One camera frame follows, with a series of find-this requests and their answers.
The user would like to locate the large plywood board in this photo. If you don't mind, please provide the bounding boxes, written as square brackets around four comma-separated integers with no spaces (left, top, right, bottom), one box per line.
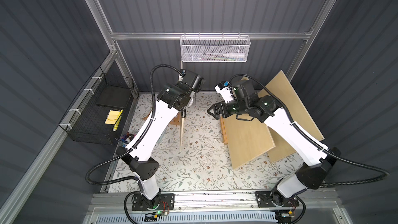
[266,71,324,162]

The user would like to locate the wooden easel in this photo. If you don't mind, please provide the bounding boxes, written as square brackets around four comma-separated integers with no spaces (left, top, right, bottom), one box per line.
[143,113,181,125]
[220,117,228,145]

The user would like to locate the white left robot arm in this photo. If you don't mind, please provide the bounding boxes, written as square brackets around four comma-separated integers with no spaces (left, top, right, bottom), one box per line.
[122,70,203,201]

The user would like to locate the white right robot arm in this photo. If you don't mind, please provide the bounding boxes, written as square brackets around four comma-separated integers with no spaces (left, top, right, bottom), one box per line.
[207,72,340,206]

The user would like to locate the white tube in basket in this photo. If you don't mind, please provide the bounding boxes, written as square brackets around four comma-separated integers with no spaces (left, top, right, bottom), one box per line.
[221,52,246,61]

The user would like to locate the black tray in basket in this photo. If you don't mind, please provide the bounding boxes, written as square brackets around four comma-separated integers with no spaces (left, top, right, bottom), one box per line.
[96,85,131,109]

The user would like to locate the yellow sticky note pad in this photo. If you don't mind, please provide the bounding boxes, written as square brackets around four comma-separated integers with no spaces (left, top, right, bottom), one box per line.
[105,110,123,124]

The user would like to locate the pink cup with markers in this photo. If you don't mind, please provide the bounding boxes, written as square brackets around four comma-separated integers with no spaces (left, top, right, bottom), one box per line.
[120,132,135,146]

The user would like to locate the white wire mesh basket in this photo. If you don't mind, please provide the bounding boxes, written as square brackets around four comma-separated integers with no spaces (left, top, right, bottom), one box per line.
[179,35,251,63]

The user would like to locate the black wire wall basket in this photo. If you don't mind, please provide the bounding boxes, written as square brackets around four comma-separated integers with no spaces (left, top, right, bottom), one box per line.
[59,68,134,145]

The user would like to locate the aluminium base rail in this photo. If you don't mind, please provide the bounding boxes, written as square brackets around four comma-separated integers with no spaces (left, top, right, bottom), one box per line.
[87,188,343,214]

